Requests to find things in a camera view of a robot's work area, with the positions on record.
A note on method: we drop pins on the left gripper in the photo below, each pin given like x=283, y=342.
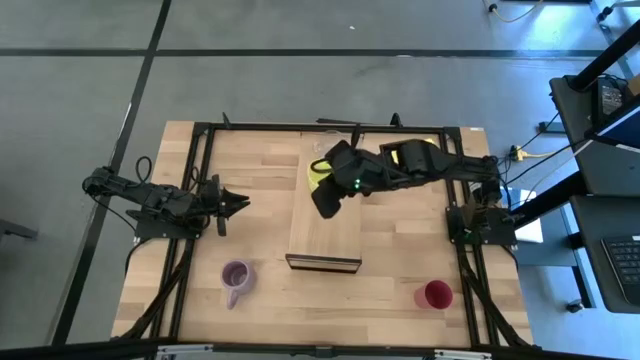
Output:
x=219, y=205

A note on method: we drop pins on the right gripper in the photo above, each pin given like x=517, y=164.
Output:
x=360, y=172

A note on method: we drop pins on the yellow mug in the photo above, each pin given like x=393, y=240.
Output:
x=316, y=179

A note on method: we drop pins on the purple mug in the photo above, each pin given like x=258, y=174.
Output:
x=237, y=277

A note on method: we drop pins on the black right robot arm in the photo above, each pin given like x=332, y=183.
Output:
x=450, y=165

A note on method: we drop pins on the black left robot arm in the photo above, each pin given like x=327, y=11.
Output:
x=160, y=200

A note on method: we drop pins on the wooden shelf with black legs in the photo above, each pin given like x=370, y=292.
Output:
x=325, y=225

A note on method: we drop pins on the clear plastic cup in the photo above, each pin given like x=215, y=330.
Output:
x=327, y=140

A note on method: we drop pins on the red cup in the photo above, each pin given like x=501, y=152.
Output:
x=437, y=295

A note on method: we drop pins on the yellow power strip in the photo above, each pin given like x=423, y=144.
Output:
x=525, y=153

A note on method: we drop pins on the black desk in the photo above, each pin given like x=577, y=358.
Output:
x=590, y=160

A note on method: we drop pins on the black power adapter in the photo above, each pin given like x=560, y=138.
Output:
x=609, y=99

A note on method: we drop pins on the black keyboard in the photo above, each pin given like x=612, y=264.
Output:
x=625, y=265

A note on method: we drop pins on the black aluminium rig frame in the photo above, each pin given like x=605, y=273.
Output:
x=207, y=150

